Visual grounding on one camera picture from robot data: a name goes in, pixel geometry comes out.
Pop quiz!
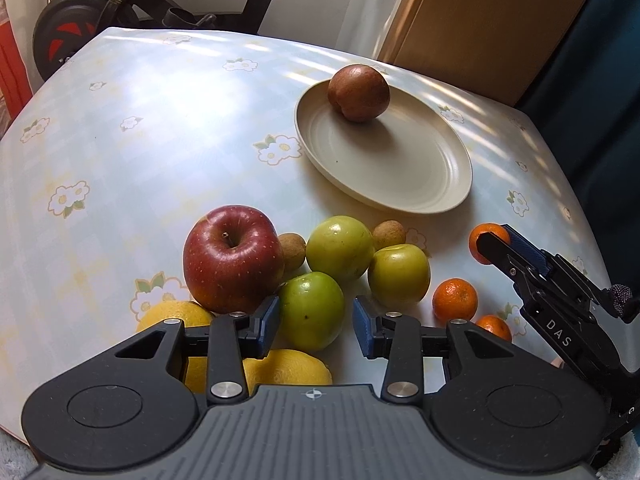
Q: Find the green apple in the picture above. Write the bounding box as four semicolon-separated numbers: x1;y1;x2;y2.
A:
306;216;374;284
279;272;345;353
368;244;431;311

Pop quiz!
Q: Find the shiny red apple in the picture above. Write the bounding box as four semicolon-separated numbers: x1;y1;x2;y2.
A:
183;205;284;314

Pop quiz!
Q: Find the dull brownish red apple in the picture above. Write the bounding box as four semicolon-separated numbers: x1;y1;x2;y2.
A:
328;64;390;122

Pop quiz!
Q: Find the small orange mandarin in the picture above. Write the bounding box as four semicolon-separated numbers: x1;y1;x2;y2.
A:
468;223;511;270

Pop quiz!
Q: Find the brown kiwi fruit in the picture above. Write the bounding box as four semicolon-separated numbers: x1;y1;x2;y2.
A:
372;220;407;250
278;233;306;274

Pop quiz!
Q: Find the dark teal curtain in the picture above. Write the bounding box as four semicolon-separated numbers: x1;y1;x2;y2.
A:
516;0;639;287

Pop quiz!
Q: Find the cream round plate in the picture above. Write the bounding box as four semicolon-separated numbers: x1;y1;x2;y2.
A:
294;80;473;214

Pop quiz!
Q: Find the black exercise bike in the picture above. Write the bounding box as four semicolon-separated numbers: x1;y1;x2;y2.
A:
32;0;272;80

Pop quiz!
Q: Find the wooden door panel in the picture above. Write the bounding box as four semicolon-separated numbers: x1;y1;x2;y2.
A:
378;0;586;105

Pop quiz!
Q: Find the red patterned curtain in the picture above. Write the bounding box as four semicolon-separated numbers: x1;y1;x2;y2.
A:
1;0;34;136

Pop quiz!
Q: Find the yellow lemon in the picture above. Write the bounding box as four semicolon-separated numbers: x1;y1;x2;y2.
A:
184;349;333;394
137;300;214;333

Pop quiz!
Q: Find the floral plaid tablecloth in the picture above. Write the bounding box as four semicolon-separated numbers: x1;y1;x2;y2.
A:
1;28;610;436

